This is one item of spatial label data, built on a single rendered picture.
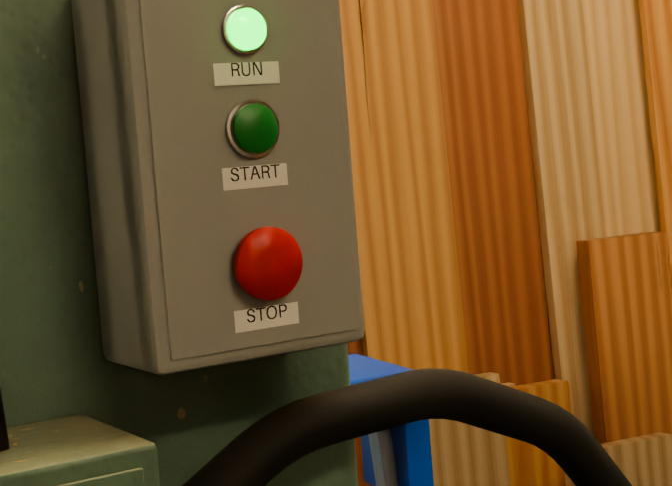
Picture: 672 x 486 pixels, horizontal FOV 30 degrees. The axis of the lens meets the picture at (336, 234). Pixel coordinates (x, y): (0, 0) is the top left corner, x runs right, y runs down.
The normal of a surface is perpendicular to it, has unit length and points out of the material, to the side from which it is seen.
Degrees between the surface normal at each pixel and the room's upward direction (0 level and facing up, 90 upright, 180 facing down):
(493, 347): 87
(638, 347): 87
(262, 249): 83
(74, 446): 0
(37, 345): 90
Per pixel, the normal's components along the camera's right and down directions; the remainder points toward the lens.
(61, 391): 0.53, 0.02
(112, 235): -0.85, 0.11
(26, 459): -0.07, -0.99
